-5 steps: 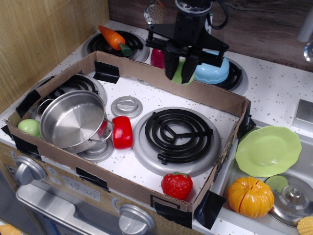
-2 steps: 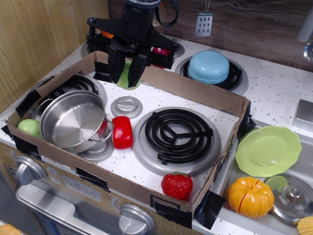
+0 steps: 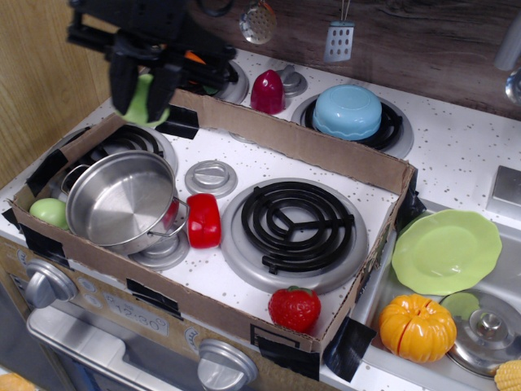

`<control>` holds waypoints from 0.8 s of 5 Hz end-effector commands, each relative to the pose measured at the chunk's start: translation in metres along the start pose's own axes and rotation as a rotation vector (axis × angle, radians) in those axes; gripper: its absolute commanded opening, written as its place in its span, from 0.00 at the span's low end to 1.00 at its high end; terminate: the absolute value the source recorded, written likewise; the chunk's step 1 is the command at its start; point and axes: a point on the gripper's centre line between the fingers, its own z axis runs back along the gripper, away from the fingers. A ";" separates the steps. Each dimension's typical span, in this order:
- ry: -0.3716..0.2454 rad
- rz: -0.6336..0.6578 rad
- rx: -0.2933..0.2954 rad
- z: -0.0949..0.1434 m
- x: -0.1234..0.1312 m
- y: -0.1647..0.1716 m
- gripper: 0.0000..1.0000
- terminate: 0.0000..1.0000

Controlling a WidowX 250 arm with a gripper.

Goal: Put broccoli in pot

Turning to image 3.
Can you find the silver stove knob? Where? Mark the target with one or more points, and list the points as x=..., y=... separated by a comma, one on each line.
x=294, y=83
x=165, y=254
x=213, y=177

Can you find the green plastic plate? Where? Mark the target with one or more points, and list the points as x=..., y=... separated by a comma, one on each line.
x=446, y=252

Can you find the red toy strawberry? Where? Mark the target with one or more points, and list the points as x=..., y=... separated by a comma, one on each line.
x=295, y=308

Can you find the oven knob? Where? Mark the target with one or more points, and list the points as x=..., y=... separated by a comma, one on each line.
x=224, y=367
x=47, y=284

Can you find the right oven knob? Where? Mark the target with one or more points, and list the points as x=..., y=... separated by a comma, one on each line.
x=224, y=367

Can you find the cardboard fence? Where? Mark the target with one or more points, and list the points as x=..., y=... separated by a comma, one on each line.
x=259, y=147

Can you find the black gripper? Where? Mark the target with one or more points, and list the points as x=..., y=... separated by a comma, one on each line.
x=152, y=34

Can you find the red toy pepper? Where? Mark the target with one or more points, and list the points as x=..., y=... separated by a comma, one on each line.
x=204, y=221

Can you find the hanging grey spatula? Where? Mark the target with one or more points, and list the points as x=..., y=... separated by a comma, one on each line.
x=339, y=38

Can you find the dark red toy vegetable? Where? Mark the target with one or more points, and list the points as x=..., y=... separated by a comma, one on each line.
x=268, y=95

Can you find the silver front stove knob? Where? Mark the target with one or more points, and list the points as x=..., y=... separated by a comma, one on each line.
x=165, y=254

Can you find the orange toy pumpkin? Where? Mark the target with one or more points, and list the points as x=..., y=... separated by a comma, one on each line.
x=417, y=328

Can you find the left oven knob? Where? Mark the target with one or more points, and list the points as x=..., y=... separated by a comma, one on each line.
x=47, y=284

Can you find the light blue plastic bowl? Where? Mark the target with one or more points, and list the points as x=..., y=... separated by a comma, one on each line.
x=348, y=112

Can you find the steel pot lid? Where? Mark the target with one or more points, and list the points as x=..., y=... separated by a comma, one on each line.
x=488, y=331

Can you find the front left black burner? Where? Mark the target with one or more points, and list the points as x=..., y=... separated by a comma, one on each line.
x=126, y=138

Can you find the front right black burner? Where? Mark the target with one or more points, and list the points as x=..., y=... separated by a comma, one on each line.
x=293, y=232

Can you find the orange toy at corner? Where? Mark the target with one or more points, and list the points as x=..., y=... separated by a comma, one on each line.
x=14, y=382

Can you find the silver centre stove knob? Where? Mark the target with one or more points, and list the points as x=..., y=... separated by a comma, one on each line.
x=213, y=177

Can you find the light green toy broccoli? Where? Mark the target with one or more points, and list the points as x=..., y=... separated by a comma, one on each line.
x=137, y=110

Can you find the oven clock display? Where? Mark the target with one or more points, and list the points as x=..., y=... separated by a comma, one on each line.
x=136, y=314

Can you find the orange toy carrot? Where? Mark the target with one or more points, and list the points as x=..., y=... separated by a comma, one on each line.
x=195, y=57

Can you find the silver oven door handle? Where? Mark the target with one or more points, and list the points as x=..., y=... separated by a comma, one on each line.
x=101, y=355

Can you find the stainless steel pot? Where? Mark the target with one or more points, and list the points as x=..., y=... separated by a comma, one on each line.
x=125, y=203

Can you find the yellow toy corn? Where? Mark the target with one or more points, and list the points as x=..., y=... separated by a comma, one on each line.
x=508, y=376

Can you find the hanging metal strainer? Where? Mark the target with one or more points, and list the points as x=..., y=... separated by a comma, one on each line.
x=258, y=22

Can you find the silver back stove knob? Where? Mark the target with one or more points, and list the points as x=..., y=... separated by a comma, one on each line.
x=294, y=83

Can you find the silver faucet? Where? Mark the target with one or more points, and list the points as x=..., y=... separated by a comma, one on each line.
x=507, y=58

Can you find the green toy apple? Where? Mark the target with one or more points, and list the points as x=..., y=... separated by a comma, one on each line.
x=51, y=211

